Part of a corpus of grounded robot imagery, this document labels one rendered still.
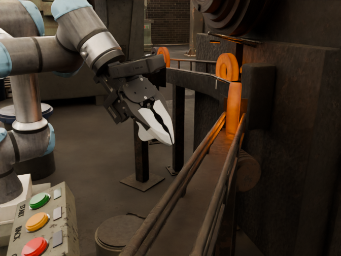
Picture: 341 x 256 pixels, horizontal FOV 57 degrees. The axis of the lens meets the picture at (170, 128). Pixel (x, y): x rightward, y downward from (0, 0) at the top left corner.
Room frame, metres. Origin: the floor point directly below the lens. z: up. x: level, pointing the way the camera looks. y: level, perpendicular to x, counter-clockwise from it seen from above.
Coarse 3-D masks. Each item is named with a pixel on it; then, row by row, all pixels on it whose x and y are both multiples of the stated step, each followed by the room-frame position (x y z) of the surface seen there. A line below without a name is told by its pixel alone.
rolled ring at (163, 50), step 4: (160, 48) 2.23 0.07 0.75; (164, 48) 2.20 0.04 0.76; (160, 52) 2.26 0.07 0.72; (164, 52) 2.16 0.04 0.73; (168, 52) 2.17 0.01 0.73; (164, 56) 2.16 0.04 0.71; (168, 56) 2.15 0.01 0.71; (164, 60) 2.16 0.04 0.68; (168, 60) 2.15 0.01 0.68; (168, 64) 2.15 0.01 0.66
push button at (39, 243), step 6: (30, 240) 0.44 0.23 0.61; (36, 240) 0.43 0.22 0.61; (42, 240) 0.43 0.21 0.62; (24, 246) 0.43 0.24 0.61; (30, 246) 0.42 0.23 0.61; (36, 246) 0.42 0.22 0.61; (42, 246) 0.42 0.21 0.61; (24, 252) 0.41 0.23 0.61; (30, 252) 0.41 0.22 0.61; (36, 252) 0.41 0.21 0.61
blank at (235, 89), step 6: (234, 84) 0.88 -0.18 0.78; (240, 84) 0.88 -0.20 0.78; (234, 90) 0.85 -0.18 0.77; (240, 90) 0.85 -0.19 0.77; (228, 96) 0.84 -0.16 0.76; (234, 96) 0.84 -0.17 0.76; (240, 96) 0.84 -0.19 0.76; (228, 102) 0.83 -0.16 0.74; (234, 102) 0.83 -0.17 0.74; (240, 102) 0.92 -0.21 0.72; (228, 108) 0.82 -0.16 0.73; (234, 108) 0.82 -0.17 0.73; (228, 114) 0.82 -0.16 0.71; (234, 114) 0.82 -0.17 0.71; (228, 120) 0.82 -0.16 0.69; (234, 120) 0.82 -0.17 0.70; (228, 126) 0.83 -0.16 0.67; (234, 126) 0.82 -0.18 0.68; (228, 132) 0.84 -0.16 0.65; (234, 132) 0.83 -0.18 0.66
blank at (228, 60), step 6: (222, 54) 1.39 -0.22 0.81; (228, 54) 1.35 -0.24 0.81; (222, 60) 1.38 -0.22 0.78; (228, 60) 1.33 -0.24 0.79; (234, 60) 1.33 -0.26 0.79; (216, 66) 1.44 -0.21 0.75; (222, 66) 1.40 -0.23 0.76; (228, 66) 1.33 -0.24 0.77; (234, 66) 1.31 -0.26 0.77; (216, 72) 1.43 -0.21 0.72; (222, 72) 1.41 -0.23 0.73; (228, 72) 1.33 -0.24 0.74; (234, 72) 1.30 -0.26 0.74; (228, 78) 1.32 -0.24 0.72; (234, 78) 1.30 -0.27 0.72
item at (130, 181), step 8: (160, 72) 1.73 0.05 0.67; (152, 80) 1.67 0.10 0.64; (160, 80) 1.73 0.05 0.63; (136, 128) 1.73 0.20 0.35; (136, 136) 1.73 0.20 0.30; (136, 144) 1.73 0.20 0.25; (144, 144) 1.73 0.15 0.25; (136, 152) 1.73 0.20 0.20; (144, 152) 1.72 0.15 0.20; (136, 160) 1.74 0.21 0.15; (144, 160) 1.72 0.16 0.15; (136, 168) 1.74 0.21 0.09; (144, 168) 1.72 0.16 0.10; (128, 176) 1.79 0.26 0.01; (136, 176) 1.74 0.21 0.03; (144, 176) 1.72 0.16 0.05; (152, 176) 1.79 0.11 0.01; (160, 176) 1.79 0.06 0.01; (128, 184) 1.69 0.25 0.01; (136, 184) 1.69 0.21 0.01; (144, 184) 1.69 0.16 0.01; (152, 184) 1.69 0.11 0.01; (144, 192) 1.61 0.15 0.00
